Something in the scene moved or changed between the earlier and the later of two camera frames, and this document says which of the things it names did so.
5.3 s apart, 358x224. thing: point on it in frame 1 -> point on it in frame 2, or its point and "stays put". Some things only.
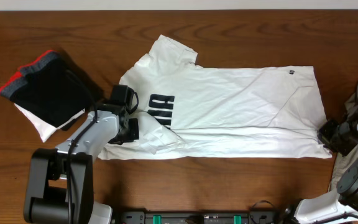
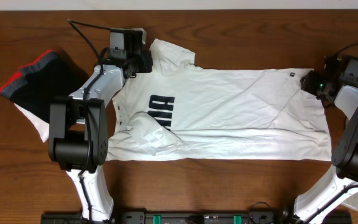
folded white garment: (45, 130) stays put
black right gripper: (325, 137) -> (308, 84)
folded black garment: (51, 89) stays put
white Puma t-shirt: (189, 111) stays put
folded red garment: (20, 78) stays put
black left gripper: (135, 133) -> (144, 56)
